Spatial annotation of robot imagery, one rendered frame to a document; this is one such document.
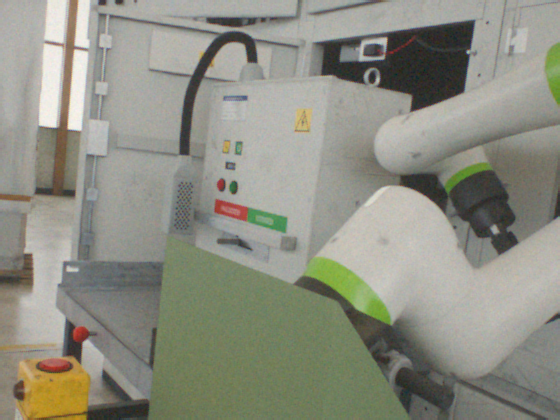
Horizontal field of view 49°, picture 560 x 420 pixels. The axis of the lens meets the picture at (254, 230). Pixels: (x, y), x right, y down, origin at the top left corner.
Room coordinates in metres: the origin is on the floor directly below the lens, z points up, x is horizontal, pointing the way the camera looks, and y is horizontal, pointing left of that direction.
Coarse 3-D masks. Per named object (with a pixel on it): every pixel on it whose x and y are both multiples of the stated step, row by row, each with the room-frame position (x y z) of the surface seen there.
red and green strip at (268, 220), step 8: (216, 200) 1.57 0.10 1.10; (216, 208) 1.56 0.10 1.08; (224, 208) 1.53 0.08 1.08; (232, 208) 1.50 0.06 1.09; (240, 208) 1.47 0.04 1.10; (248, 208) 1.44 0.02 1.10; (232, 216) 1.49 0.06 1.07; (240, 216) 1.46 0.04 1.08; (248, 216) 1.43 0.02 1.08; (256, 216) 1.40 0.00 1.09; (264, 216) 1.38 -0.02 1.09; (272, 216) 1.35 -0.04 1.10; (280, 216) 1.33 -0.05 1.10; (256, 224) 1.40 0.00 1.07; (264, 224) 1.37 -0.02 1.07; (272, 224) 1.35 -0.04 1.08; (280, 224) 1.32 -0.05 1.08
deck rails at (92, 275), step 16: (64, 272) 1.49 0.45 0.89; (80, 272) 1.51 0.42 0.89; (96, 272) 1.53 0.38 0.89; (112, 272) 1.55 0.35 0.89; (128, 272) 1.58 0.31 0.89; (144, 272) 1.60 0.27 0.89; (160, 272) 1.63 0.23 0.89; (64, 288) 1.47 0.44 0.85; (80, 288) 1.49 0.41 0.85; (96, 288) 1.51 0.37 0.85; (112, 288) 1.53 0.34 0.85; (128, 288) 1.55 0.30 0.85; (144, 288) 1.57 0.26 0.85; (160, 288) 1.60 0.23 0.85; (400, 336) 1.35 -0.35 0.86
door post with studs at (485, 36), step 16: (496, 0) 1.35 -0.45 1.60; (496, 16) 1.35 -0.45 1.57; (480, 32) 1.38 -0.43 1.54; (496, 32) 1.34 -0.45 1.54; (480, 48) 1.37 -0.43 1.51; (480, 64) 1.36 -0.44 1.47; (480, 80) 1.36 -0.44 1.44; (448, 208) 1.39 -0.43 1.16; (464, 224) 1.34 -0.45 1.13; (464, 240) 1.34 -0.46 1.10; (432, 416) 1.34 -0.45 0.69
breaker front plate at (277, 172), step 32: (256, 96) 1.46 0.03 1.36; (288, 96) 1.35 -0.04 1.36; (320, 96) 1.26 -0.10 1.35; (224, 128) 1.57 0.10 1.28; (256, 128) 1.44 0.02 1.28; (288, 128) 1.34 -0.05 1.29; (320, 128) 1.24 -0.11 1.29; (224, 160) 1.55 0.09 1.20; (256, 160) 1.43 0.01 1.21; (288, 160) 1.32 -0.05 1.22; (224, 192) 1.54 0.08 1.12; (256, 192) 1.42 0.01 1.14; (288, 192) 1.31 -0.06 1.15; (288, 224) 1.30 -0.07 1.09; (224, 256) 1.51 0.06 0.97; (256, 256) 1.38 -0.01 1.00; (288, 256) 1.29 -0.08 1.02
